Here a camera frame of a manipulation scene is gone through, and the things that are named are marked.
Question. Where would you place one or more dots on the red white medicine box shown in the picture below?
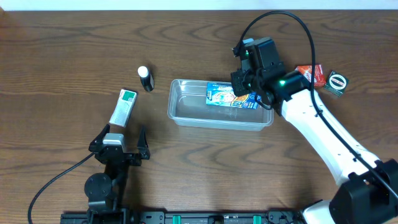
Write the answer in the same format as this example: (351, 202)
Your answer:
(306, 70)

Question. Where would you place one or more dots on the black mounting rail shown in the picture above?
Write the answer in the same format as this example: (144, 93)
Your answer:
(271, 217)

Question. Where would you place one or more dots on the white green medicine box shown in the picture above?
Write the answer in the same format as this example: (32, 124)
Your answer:
(123, 109)

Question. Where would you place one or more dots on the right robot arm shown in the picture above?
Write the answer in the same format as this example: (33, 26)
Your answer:
(367, 186)

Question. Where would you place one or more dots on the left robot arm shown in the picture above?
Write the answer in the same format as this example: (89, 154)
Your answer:
(105, 189)

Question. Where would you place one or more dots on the clear plastic container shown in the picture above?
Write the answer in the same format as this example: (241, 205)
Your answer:
(187, 107)

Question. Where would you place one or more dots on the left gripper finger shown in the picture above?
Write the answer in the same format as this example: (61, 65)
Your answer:
(142, 144)
(99, 139)

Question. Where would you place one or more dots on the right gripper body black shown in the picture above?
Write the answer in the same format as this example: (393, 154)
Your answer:
(237, 82)

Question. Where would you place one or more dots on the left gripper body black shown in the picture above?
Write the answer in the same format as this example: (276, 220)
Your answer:
(130, 157)

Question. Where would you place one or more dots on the blue fever patch box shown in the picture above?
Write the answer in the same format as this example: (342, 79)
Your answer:
(221, 94)

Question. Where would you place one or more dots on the dark bottle white cap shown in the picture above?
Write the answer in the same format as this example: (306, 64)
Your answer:
(146, 77)

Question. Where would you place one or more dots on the dark green square box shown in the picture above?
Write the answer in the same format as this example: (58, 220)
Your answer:
(336, 83)

